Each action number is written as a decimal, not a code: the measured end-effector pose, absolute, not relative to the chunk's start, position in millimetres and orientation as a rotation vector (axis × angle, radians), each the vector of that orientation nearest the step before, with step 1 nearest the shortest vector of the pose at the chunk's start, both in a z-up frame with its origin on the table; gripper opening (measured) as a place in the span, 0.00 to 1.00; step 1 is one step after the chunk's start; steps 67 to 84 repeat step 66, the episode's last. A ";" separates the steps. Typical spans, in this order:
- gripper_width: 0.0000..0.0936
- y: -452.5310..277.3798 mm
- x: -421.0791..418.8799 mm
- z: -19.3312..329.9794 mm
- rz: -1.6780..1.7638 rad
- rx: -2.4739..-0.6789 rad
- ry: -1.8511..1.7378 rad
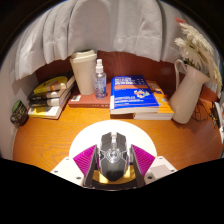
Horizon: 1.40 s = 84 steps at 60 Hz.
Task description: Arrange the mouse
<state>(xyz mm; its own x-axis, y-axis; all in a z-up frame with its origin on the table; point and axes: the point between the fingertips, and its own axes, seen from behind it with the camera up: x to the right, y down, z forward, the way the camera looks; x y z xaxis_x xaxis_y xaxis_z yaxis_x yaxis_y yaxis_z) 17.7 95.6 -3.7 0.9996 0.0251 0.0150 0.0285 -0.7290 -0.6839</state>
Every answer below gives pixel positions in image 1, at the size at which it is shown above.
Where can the yellow black book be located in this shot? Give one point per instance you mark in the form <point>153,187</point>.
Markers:
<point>53,83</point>

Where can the dark mug with green print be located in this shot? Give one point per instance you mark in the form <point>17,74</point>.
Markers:
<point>19,113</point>

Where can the beige travel cup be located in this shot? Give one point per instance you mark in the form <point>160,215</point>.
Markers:
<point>84,73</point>

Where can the white ceramic vase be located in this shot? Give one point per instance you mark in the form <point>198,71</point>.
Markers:
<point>186,96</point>

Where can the black grey computer mouse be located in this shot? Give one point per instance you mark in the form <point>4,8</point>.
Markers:
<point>114,156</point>

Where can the clear spray bottle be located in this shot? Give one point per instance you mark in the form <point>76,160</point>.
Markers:
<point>100,83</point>

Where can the blue book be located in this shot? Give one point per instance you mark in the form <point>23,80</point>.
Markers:
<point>131,91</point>

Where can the orange yellow book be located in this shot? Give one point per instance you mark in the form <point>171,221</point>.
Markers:
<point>163,103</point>

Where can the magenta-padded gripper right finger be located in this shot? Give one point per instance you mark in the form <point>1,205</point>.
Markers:
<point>160,168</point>

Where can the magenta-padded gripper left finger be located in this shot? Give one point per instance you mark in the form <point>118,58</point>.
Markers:
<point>65,168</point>

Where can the white yellow black mouse pad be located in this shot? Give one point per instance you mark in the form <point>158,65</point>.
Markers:
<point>86,133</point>

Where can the reddish brown book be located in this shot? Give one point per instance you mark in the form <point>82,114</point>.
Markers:
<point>83,100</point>

